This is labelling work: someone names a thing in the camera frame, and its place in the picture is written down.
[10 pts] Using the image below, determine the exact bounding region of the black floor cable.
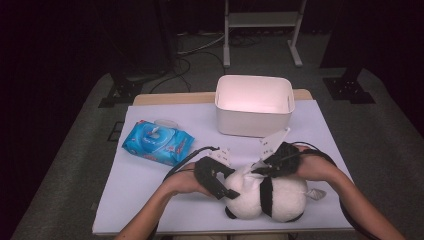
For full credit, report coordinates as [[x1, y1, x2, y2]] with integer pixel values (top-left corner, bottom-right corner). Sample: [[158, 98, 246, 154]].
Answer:
[[149, 55, 193, 94]]

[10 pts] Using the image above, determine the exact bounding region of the black stand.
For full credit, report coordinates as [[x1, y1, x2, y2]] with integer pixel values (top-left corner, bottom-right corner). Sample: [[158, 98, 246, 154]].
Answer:
[[319, 0, 377, 105], [98, 0, 175, 109]]

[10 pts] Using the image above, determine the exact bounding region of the person's left hand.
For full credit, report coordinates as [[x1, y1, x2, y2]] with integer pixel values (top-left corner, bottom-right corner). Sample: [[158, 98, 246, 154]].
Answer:
[[163, 161, 214, 198]]

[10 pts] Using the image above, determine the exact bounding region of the panda plush toy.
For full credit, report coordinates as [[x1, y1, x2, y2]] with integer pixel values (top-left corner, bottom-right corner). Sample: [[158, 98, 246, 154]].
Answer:
[[222, 163, 328, 224]]

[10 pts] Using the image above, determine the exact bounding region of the white metal stand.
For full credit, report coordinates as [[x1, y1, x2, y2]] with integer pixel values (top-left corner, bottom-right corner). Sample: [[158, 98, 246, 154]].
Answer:
[[222, 0, 308, 69]]

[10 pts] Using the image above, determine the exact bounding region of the wooden table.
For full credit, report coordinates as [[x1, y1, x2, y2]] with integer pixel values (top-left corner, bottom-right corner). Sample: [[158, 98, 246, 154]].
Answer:
[[132, 88, 314, 107]]

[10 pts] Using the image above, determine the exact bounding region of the person's right hand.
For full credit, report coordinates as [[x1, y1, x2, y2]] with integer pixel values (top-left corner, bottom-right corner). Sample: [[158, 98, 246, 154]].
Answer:
[[293, 144, 345, 184]]

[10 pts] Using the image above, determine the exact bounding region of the grey floor cable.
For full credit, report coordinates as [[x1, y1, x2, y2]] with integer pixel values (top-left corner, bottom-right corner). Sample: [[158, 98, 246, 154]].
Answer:
[[176, 31, 227, 56]]

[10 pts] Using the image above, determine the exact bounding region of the white storage box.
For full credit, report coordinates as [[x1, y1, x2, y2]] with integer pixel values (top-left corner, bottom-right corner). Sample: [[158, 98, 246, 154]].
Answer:
[[214, 74, 296, 139]]

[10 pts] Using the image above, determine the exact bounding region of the hand-held gripper cable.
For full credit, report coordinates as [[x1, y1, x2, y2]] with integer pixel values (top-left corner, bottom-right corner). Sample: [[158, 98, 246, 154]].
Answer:
[[289, 141, 381, 240], [146, 145, 221, 240]]

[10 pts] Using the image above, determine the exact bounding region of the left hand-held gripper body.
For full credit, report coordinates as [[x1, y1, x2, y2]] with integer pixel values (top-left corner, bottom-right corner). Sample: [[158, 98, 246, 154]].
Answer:
[[194, 148, 236, 201]]

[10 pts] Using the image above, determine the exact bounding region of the white table cover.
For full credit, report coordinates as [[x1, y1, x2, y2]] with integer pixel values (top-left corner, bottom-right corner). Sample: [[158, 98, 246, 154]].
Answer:
[[92, 99, 355, 234]]

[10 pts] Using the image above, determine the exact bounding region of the blue wet wipes packet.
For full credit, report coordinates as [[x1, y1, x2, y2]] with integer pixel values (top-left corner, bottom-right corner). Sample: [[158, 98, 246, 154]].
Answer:
[[121, 118, 196, 167]]

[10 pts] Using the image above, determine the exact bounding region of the right hand-held gripper cable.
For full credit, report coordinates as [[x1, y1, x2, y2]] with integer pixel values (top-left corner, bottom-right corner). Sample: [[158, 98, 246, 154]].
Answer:
[[289, 141, 381, 240]]

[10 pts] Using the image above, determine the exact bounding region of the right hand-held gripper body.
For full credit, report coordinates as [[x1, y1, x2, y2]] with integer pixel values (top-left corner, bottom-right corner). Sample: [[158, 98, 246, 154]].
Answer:
[[259, 127, 302, 178]]

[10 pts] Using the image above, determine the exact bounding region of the black floor outlet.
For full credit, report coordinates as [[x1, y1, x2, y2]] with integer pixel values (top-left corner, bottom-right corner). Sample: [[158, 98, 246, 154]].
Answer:
[[107, 121, 125, 143]]

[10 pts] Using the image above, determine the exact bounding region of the left hand-held gripper cable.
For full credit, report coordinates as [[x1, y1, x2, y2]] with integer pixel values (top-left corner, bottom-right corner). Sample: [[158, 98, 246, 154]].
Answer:
[[146, 145, 221, 240]]

